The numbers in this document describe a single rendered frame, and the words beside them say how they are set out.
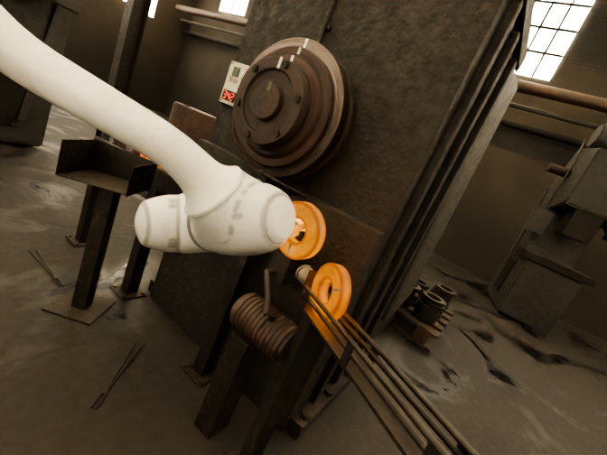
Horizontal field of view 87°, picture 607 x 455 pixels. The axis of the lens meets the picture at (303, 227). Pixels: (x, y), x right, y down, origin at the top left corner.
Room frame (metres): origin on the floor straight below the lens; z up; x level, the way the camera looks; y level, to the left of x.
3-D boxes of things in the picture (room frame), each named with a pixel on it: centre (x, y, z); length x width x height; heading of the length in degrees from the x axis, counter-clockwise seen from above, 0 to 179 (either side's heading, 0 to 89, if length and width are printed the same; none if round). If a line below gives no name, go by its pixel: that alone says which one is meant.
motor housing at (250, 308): (0.90, -0.01, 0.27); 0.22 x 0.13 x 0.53; 61
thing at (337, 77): (1.18, 0.22, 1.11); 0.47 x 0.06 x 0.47; 61
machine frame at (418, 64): (1.56, 0.01, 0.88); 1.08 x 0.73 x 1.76; 61
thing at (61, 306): (1.21, 0.80, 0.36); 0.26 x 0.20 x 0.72; 96
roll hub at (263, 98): (1.09, 0.26, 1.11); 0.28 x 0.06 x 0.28; 61
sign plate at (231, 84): (1.44, 0.46, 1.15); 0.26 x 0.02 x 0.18; 61
